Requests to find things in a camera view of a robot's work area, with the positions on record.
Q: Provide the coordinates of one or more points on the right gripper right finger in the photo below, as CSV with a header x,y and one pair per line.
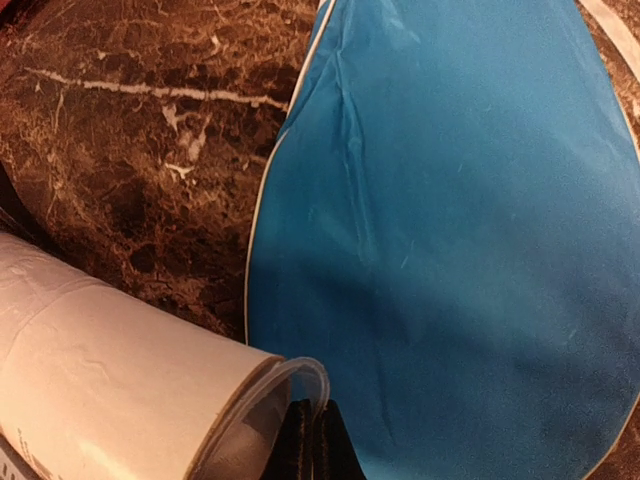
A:
x,y
334,457

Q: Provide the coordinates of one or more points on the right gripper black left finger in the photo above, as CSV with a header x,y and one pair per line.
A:
x,y
291,456

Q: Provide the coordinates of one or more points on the clear plastic tube lid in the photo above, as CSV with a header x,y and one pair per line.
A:
x,y
260,420

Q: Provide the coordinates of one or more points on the white shuttlecock tube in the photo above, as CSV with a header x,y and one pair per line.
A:
x,y
96,384

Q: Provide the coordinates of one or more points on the blue racket bag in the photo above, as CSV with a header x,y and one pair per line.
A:
x,y
449,222

